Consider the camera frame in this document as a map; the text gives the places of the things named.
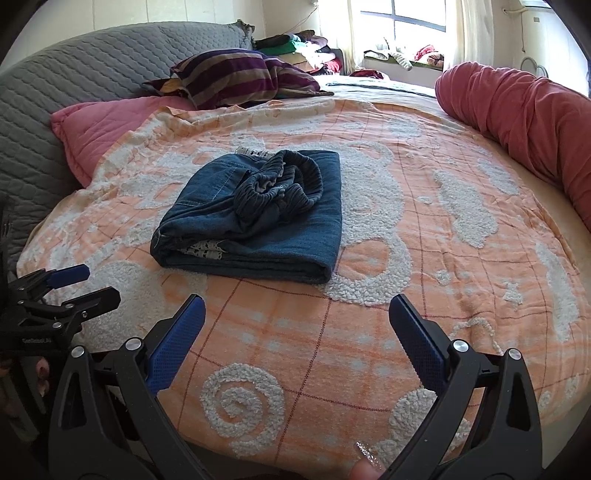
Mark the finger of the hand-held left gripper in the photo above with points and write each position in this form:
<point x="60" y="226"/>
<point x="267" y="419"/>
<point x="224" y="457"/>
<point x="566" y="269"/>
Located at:
<point x="69" y="276"/>
<point x="92" y="302"/>

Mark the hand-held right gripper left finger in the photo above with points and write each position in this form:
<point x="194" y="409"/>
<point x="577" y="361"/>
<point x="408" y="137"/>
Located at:
<point x="175" y="350"/>

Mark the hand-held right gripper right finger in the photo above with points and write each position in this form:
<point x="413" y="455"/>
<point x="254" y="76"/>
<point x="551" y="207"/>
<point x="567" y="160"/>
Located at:
<point x="415" y="344"/>

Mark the person's left hand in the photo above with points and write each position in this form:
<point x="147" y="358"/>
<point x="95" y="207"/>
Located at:
<point x="43" y="376"/>

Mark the person's right hand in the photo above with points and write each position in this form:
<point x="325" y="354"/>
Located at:
<point x="367" y="470"/>

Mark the orange printed fleece blanket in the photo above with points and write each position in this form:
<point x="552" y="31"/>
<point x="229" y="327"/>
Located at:
<point x="369" y="346"/>

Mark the pink quilted pillow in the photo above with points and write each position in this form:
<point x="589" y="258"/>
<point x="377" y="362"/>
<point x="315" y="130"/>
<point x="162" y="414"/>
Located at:
<point x="101" y="124"/>

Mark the grey quilted headboard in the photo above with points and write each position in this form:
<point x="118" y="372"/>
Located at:
<point x="69" y="69"/>

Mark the rolled red duvet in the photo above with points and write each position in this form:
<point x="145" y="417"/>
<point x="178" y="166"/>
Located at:
<point x="517" y="106"/>

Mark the purple striped blanket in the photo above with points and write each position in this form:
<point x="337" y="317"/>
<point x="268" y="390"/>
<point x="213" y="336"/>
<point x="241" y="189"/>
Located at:
<point x="231" y="74"/>

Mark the grey bed sheet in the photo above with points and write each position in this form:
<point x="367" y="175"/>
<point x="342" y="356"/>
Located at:
<point x="369" y="86"/>

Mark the dark red cloth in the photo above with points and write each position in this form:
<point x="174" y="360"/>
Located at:
<point x="367" y="74"/>

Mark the small garments heap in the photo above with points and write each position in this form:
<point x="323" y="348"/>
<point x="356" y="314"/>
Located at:
<point x="406" y="57"/>

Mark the pile of folded clothes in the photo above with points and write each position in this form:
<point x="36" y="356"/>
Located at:
<point x="295" y="50"/>

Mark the cream curtain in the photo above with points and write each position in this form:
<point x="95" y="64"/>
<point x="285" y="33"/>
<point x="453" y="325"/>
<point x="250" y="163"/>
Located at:
<point x="475" y="32"/>

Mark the window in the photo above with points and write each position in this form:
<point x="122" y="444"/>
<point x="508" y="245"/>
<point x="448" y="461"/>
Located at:
<point x="401" y="23"/>

